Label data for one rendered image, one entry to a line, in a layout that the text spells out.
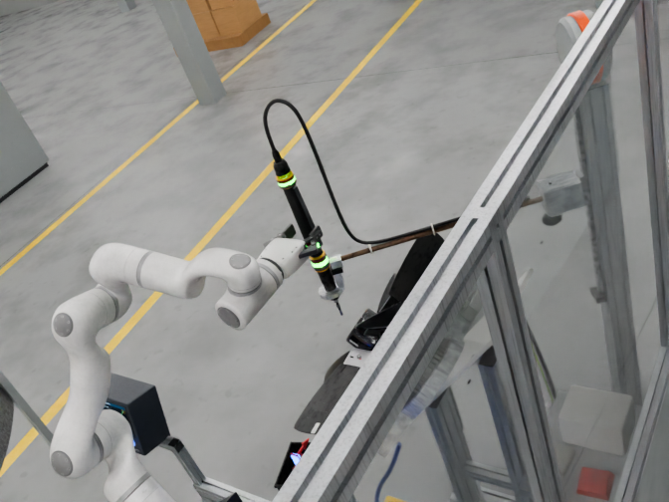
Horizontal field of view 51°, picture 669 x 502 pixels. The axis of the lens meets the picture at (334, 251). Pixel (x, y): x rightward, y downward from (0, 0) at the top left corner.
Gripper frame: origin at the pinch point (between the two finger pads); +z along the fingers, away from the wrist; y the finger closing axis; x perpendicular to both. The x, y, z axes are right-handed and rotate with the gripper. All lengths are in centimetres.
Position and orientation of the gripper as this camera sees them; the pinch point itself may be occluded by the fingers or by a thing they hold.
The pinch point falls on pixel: (304, 231)
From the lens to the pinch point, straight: 173.0
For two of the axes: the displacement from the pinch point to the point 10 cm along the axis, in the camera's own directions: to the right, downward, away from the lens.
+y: 8.1, 0.8, -5.8
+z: 5.0, -6.1, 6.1
